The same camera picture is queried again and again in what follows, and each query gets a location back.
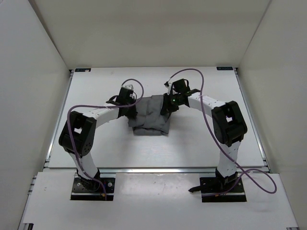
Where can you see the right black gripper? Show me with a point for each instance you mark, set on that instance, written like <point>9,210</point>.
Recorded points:
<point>167,109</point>

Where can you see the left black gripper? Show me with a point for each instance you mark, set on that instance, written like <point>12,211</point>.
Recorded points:
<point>133,112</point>

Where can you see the grey pleated skirt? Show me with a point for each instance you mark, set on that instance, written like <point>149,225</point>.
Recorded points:
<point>149,121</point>

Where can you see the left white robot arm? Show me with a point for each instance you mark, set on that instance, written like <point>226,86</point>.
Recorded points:
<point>77,136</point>

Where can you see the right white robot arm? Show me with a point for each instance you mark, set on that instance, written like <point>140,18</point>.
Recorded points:
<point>229,126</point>

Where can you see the right corner label sticker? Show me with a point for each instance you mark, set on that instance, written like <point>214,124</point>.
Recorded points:
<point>220,68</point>

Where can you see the corner label sticker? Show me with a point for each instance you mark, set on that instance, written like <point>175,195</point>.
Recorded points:
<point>220,68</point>
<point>82,70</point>

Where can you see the left corner label sticker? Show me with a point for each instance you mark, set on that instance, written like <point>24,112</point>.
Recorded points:
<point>82,70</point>

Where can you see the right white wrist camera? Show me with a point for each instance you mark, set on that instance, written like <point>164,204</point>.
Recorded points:
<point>169,85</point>

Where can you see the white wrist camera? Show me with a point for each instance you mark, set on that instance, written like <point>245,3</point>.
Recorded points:
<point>128,87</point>
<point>169,85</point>

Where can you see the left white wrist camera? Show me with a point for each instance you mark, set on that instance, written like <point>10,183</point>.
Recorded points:
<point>128,87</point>

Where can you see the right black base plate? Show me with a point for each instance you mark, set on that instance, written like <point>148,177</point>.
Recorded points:
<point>214,189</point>

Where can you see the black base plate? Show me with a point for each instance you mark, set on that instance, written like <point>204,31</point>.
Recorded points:
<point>214,189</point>
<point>81,191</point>

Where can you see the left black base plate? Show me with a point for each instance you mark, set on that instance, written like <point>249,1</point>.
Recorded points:
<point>81,191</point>

